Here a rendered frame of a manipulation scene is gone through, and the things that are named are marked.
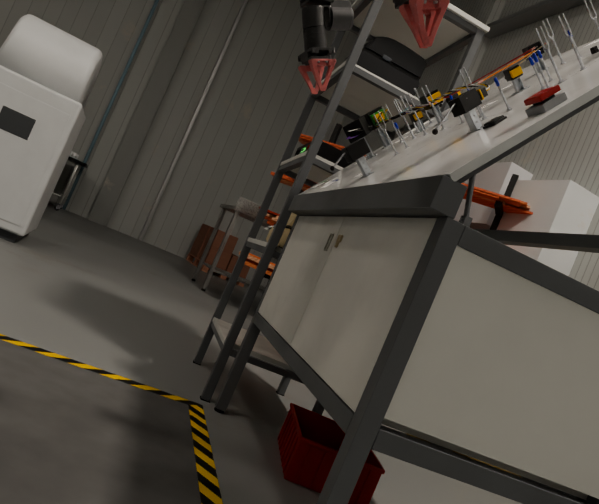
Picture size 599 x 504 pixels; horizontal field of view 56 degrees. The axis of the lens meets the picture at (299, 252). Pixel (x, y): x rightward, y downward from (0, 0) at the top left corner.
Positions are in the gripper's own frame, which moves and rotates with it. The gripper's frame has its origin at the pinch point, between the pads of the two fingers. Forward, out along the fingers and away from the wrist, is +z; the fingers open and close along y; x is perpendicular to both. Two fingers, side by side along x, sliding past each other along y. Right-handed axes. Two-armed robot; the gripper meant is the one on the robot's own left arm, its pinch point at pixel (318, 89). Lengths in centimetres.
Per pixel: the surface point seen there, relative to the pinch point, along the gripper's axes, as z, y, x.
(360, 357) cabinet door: 57, -39, 11
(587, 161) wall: 32, 251, -352
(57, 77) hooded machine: -57, 302, 73
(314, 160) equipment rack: 17, 73, -26
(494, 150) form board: 19, -50, -13
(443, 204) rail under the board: 28, -50, -2
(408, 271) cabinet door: 41, -44, 2
